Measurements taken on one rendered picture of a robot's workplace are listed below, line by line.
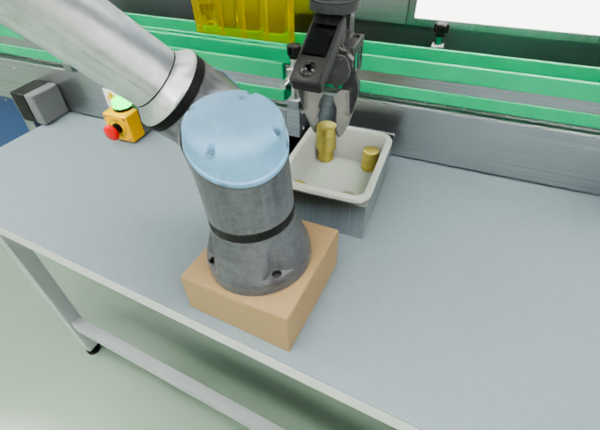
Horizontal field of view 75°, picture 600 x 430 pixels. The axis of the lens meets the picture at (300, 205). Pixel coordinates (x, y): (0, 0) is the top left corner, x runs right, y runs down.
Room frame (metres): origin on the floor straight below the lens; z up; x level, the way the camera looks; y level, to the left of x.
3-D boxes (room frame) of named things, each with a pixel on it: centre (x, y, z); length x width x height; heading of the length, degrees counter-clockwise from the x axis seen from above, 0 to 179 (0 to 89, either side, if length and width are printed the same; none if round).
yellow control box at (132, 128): (0.85, 0.42, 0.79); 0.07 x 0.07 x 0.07; 68
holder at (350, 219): (0.64, -0.08, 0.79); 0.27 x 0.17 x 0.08; 158
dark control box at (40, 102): (0.96, 0.68, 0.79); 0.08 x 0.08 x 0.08; 68
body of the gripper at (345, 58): (0.60, -0.06, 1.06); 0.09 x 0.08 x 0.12; 158
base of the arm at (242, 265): (0.38, 0.06, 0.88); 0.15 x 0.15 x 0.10
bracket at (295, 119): (0.77, -0.01, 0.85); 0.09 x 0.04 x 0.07; 158
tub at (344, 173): (0.61, -0.07, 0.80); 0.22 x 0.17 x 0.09; 158
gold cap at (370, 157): (0.67, -0.15, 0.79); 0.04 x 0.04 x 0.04
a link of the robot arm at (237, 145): (0.39, 0.07, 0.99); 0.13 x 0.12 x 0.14; 24
